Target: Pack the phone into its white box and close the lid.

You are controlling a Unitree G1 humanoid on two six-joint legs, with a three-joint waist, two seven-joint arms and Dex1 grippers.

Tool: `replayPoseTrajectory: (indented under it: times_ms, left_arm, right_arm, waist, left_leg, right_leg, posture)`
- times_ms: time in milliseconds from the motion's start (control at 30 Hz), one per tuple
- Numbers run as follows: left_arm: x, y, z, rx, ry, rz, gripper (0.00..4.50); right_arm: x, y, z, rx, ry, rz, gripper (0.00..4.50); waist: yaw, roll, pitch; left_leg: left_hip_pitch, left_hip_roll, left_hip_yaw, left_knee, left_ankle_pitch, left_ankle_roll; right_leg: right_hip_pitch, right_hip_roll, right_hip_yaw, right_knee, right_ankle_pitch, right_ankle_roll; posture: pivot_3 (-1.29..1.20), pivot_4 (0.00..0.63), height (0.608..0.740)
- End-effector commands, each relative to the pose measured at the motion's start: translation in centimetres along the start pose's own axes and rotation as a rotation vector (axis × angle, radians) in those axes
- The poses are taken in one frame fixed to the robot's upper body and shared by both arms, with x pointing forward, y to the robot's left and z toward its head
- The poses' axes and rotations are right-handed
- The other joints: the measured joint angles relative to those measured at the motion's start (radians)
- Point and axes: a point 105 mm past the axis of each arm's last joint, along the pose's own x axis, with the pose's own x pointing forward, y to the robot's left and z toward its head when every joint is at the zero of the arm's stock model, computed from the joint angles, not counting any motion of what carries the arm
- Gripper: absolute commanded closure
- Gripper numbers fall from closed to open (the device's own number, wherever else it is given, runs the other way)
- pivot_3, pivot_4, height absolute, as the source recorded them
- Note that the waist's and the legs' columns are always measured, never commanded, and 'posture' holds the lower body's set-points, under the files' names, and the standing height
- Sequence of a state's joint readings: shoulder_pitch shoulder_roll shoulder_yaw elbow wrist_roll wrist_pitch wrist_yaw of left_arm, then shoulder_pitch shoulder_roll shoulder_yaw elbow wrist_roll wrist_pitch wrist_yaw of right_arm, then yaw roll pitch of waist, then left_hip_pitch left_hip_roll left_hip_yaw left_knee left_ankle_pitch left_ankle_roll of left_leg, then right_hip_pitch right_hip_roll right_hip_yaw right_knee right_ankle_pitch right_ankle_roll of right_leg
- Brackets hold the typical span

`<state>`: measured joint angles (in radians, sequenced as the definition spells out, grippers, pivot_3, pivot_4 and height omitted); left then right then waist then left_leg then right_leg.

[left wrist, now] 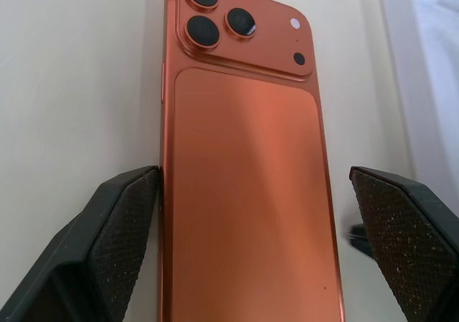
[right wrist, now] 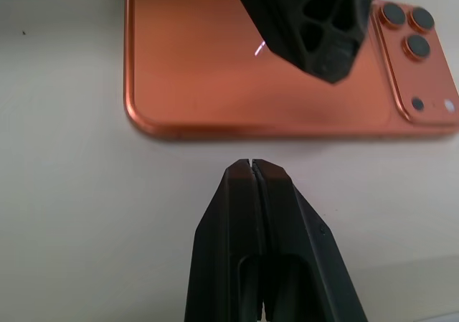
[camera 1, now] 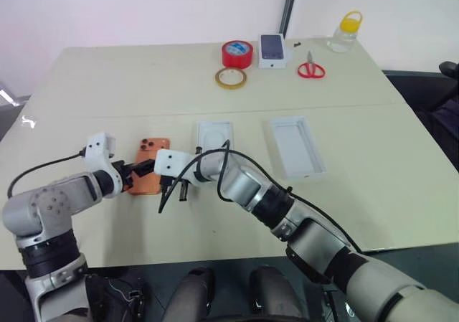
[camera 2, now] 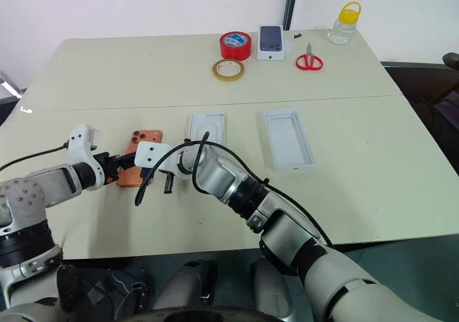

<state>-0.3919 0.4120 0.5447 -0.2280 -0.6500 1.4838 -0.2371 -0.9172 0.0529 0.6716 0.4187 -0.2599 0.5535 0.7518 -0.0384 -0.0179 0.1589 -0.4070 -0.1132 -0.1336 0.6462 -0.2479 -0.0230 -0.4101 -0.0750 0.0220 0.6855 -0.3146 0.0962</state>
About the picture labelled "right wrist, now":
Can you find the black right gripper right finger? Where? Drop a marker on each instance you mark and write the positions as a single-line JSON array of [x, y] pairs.
[[305, 243]]

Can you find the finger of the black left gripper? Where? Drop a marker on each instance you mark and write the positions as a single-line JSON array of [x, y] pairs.
[[315, 24]]

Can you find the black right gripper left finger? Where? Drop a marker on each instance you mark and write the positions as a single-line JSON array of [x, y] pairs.
[[222, 236]]

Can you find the orange smartphone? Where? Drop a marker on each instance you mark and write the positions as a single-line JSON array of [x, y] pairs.
[[201, 78]]

